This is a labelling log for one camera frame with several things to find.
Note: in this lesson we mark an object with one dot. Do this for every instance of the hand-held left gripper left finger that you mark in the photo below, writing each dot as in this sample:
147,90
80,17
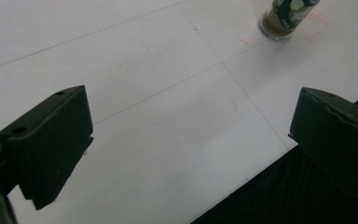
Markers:
48,146

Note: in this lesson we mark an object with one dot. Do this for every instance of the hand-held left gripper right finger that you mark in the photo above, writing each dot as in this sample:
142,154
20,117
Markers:
338,140

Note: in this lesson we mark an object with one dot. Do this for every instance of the glass spice jar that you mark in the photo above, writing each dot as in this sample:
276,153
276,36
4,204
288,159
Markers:
284,17

